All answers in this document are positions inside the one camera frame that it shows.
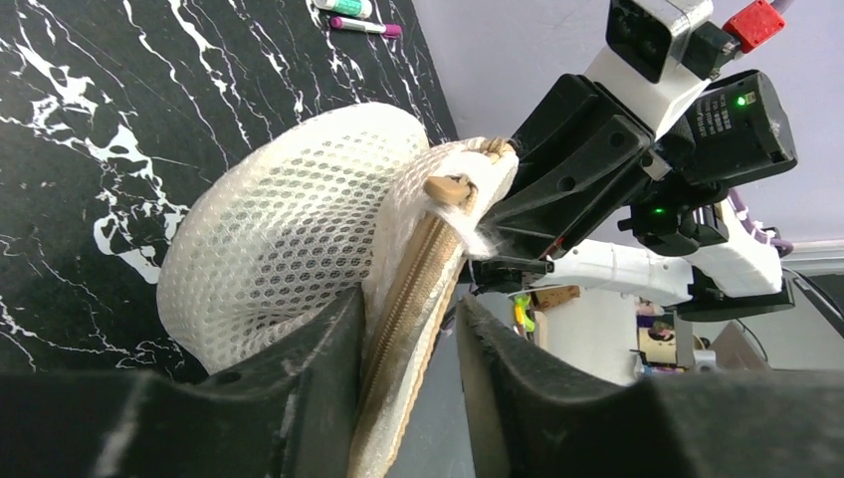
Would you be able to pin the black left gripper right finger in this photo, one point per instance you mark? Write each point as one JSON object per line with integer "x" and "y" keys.
{"x": 531, "y": 414}

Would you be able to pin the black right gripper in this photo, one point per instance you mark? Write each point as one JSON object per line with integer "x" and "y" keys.
{"x": 737, "y": 132}

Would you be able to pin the white green marker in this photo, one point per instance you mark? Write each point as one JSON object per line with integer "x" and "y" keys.
{"x": 358, "y": 9}

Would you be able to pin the white magenta marker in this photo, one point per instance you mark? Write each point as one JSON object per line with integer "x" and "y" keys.
{"x": 390, "y": 31}

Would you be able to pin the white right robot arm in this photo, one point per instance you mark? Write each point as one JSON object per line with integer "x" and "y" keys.
{"x": 740, "y": 278}

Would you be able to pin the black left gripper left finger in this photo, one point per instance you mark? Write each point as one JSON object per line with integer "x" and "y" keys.
{"x": 287, "y": 411}

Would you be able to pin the white mesh laundry bag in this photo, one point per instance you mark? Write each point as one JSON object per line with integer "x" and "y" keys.
{"x": 353, "y": 196}

